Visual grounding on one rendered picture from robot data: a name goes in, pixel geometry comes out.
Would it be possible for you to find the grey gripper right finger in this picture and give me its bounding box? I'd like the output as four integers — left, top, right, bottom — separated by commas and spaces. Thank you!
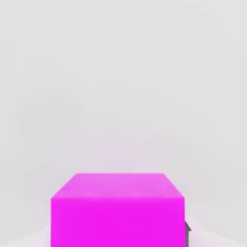
184, 217, 232, 247

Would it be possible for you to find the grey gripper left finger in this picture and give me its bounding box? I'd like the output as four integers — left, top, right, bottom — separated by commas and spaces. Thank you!
11, 222, 52, 247

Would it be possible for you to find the small magenta cube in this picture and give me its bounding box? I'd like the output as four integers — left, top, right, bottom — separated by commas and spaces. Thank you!
50, 173, 185, 247

